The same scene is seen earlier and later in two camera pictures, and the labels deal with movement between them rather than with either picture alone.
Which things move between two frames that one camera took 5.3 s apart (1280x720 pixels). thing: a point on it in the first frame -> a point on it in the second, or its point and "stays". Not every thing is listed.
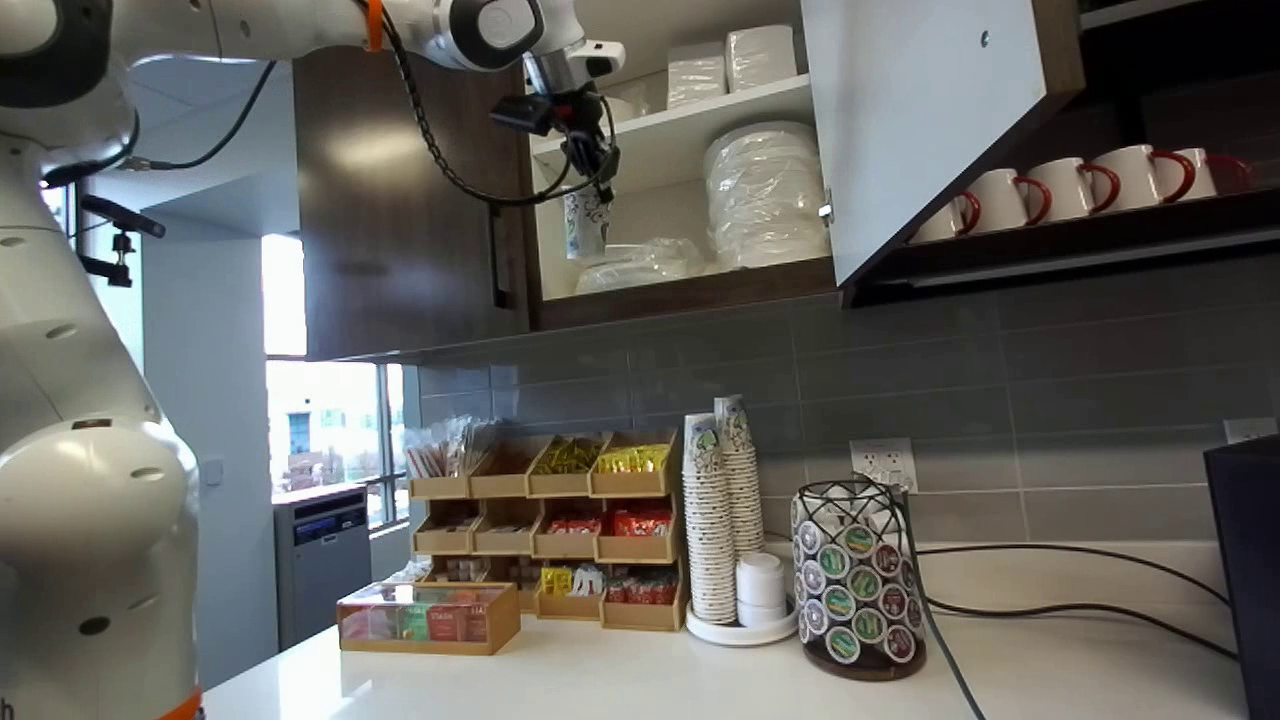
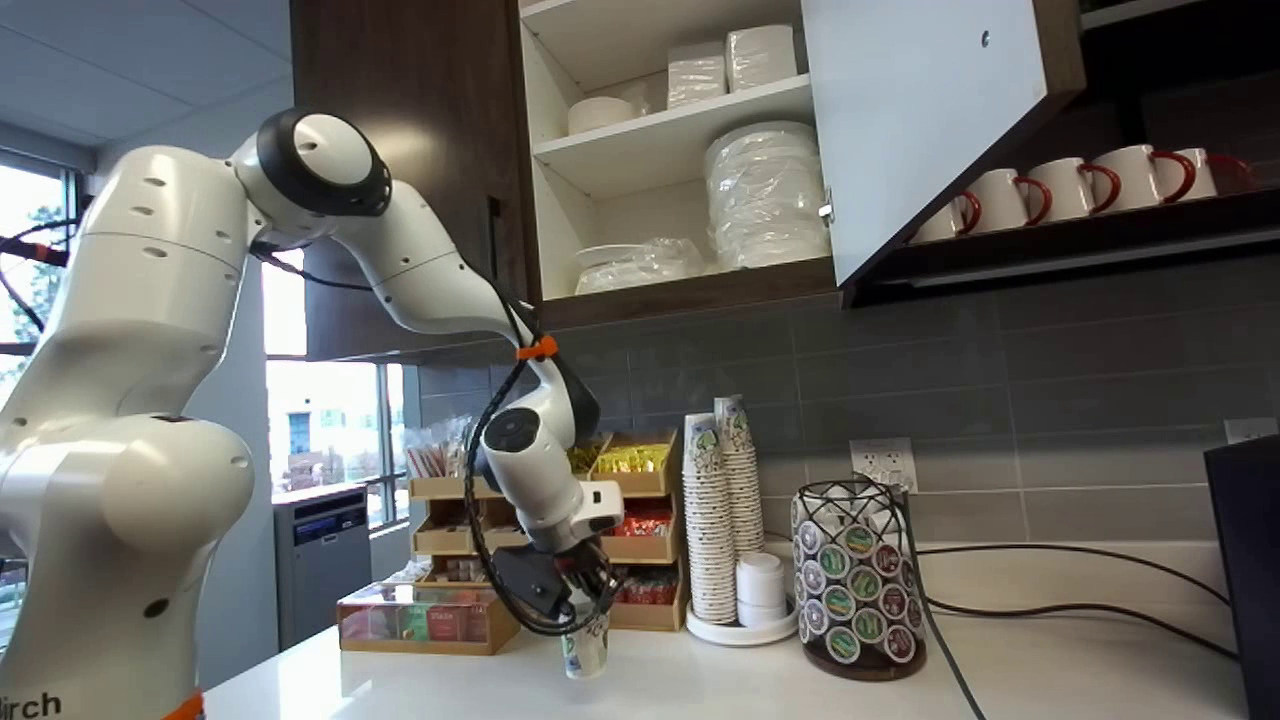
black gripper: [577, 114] -> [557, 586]
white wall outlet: [884, 456] stays
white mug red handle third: [1066, 186] stays
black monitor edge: [1246, 502] stays
